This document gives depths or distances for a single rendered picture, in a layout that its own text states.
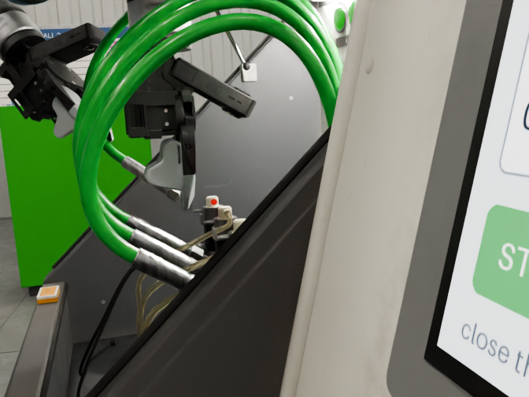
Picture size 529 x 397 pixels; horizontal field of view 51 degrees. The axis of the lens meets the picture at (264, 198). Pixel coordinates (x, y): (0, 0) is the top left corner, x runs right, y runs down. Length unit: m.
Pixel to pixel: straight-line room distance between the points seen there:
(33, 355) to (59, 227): 3.29
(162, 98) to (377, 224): 0.42
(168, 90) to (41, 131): 3.29
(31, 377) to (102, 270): 0.38
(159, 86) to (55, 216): 3.36
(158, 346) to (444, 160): 0.23
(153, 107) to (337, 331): 0.42
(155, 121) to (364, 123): 0.39
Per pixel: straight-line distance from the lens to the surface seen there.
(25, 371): 0.74
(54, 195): 4.00
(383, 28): 0.34
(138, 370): 0.40
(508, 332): 0.21
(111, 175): 3.98
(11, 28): 0.94
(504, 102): 0.23
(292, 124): 1.08
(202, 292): 0.39
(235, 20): 0.48
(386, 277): 0.29
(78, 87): 0.89
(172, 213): 1.04
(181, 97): 0.69
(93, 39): 0.87
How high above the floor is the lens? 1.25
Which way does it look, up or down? 10 degrees down
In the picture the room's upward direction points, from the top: 3 degrees counter-clockwise
